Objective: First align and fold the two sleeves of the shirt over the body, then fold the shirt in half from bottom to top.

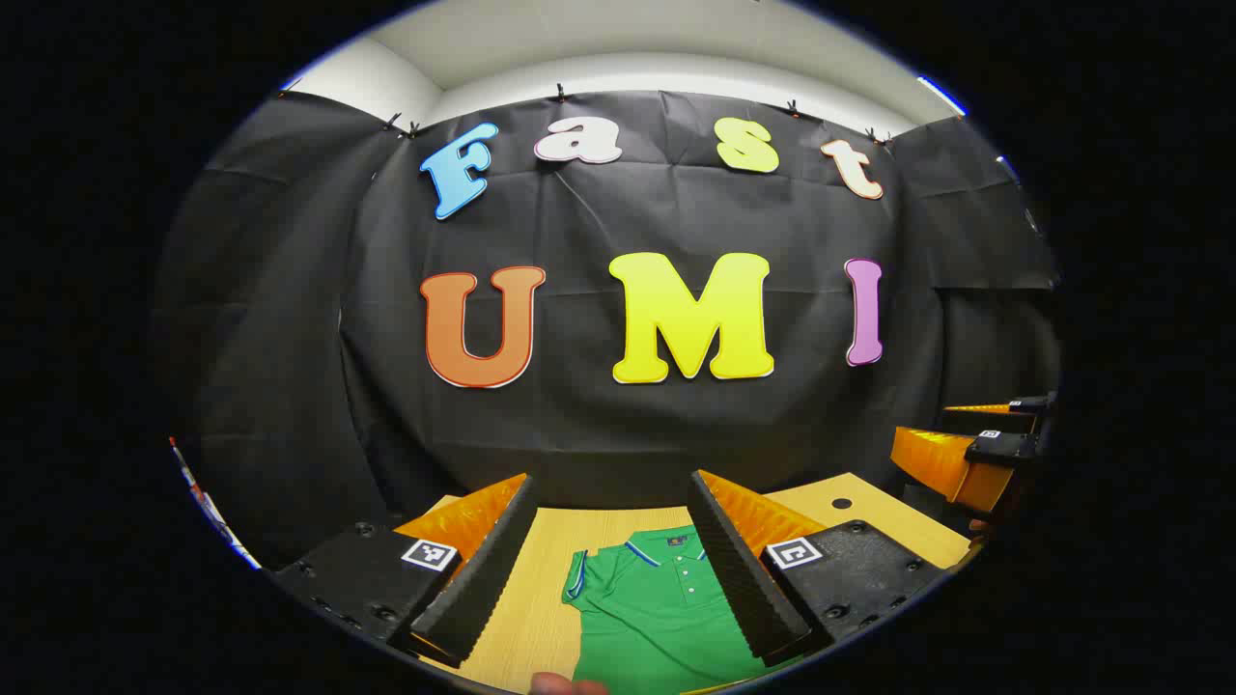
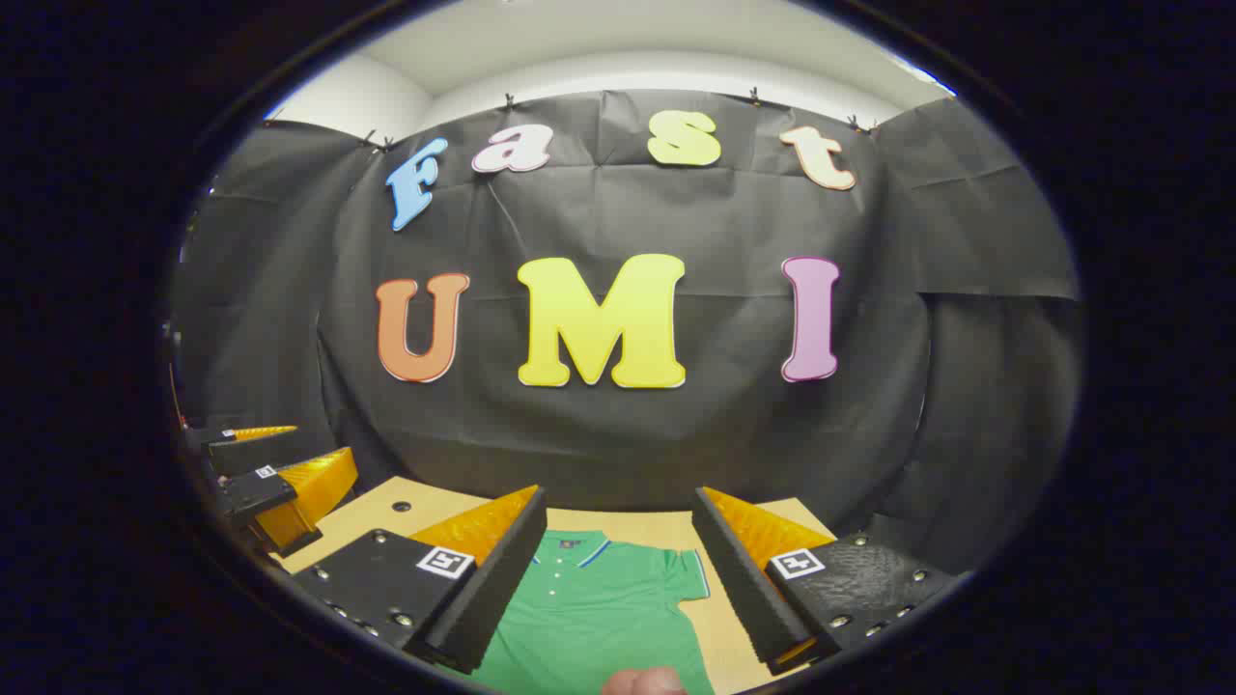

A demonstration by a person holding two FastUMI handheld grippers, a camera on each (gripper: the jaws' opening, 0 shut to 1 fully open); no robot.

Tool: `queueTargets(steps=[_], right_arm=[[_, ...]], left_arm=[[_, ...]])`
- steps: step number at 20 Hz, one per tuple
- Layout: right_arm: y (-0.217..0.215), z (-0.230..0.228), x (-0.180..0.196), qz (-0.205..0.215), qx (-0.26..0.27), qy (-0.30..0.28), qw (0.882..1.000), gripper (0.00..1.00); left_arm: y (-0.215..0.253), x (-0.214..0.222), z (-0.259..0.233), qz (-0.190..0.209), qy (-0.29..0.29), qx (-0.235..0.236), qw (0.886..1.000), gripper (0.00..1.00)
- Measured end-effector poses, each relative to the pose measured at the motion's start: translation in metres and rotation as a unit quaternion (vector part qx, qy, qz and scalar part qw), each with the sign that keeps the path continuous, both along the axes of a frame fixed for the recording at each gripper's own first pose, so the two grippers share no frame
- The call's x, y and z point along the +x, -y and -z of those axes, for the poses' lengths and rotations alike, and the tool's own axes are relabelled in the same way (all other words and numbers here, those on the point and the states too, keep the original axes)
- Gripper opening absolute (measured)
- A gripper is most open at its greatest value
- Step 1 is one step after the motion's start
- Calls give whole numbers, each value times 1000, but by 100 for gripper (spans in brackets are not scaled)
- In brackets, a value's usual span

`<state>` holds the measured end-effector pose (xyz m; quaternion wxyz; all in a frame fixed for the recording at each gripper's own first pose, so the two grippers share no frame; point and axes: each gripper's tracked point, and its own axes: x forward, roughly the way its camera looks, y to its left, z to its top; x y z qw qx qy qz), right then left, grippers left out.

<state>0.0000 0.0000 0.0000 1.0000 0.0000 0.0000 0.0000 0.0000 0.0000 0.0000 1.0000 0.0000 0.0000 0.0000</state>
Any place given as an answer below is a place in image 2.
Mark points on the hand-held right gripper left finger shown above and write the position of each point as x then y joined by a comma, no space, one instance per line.
492,589

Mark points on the green T-shirt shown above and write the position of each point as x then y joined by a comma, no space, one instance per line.
599,618

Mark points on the black backdrop cloth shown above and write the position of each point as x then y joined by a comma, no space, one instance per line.
599,434

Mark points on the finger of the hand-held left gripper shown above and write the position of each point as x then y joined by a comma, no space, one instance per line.
251,452
251,492

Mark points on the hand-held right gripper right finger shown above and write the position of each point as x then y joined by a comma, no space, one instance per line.
744,579

